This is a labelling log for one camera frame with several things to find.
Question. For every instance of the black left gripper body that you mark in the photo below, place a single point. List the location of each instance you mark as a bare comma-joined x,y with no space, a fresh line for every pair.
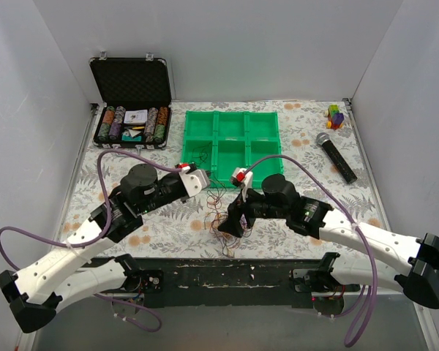
174,181

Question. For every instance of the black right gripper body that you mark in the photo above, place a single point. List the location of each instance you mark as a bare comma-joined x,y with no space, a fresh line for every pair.
238,210

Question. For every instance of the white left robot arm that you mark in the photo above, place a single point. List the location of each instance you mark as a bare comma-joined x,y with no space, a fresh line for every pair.
36,294

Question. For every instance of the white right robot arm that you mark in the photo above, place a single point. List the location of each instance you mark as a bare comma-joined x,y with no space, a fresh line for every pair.
400,263

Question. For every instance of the floral patterned table mat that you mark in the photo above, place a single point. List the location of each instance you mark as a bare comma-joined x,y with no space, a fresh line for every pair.
186,230

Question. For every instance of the green compartment tray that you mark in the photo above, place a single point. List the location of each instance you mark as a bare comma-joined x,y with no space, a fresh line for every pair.
222,141

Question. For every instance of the black microphone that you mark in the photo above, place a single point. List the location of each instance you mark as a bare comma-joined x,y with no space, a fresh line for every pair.
324,141

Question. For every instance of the black poker chip case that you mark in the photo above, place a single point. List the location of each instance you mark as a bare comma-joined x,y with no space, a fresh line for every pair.
135,84

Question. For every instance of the colourful toy block figure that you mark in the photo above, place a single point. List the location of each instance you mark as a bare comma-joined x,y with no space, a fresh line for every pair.
335,117

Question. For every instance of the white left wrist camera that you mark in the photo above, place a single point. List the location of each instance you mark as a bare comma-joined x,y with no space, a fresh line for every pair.
194,179

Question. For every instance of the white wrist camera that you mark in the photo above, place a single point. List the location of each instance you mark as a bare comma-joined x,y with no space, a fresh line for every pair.
194,179
243,179

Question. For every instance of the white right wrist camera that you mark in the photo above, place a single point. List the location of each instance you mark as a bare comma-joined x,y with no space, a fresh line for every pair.
243,179

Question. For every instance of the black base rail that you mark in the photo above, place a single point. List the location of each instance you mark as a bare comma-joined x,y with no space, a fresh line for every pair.
221,282

